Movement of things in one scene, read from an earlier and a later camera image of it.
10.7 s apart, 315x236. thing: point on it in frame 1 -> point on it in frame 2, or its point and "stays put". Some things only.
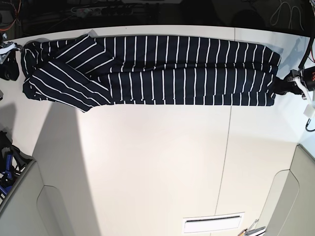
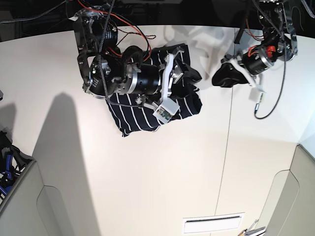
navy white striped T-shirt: [78, 72] -> [134, 114]
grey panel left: [33, 209] stays put
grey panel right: [289, 210] stays put
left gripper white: [9, 66] -> [181, 89]
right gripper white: [298, 81] -> [248, 77]
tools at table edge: [260, 231] stays put
